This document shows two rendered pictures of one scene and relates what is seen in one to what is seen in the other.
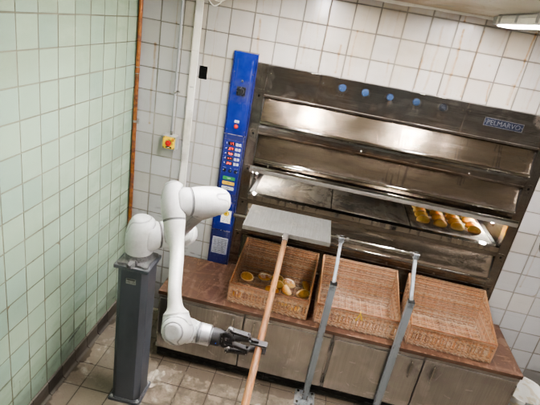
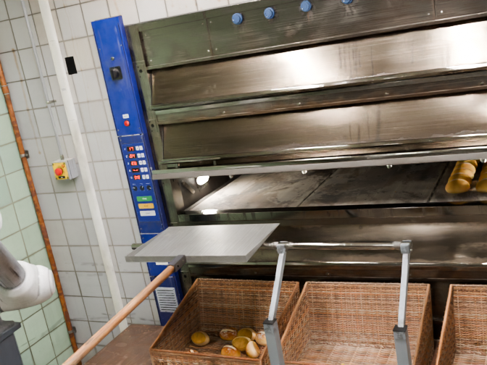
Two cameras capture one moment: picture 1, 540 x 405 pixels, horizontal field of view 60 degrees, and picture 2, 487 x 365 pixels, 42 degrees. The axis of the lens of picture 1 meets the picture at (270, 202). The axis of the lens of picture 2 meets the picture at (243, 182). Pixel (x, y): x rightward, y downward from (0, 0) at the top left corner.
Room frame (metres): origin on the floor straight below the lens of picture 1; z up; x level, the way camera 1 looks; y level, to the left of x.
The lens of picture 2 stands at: (0.53, -1.29, 2.02)
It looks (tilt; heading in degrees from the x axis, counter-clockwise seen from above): 14 degrees down; 23
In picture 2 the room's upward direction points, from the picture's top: 10 degrees counter-clockwise
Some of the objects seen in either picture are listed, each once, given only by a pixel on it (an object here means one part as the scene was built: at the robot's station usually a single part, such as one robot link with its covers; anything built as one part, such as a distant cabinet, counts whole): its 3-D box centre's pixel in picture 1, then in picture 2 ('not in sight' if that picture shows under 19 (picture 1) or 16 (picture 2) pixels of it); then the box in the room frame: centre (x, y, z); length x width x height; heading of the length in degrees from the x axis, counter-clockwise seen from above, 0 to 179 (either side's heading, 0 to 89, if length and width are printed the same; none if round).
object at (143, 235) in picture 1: (141, 233); not in sight; (2.30, 0.68, 1.17); 0.18 x 0.16 x 0.22; 119
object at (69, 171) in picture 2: (170, 141); (64, 169); (3.16, 0.77, 1.46); 0.10 x 0.07 x 0.10; 85
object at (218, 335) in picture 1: (222, 337); not in sight; (1.59, 0.10, 1.13); 0.09 x 0.07 x 0.08; 86
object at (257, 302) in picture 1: (275, 276); (228, 329); (2.85, -0.13, 0.72); 0.56 x 0.49 x 0.28; 84
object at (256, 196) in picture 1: (370, 221); (358, 211); (3.09, -0.73, 1.16); 1.80 x 0.06 x 0.04; 85
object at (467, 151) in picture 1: (394, 136); (335, 63); (3.07, -0.73, 1.80); 1.79 x 0.11 x 0.19; 85
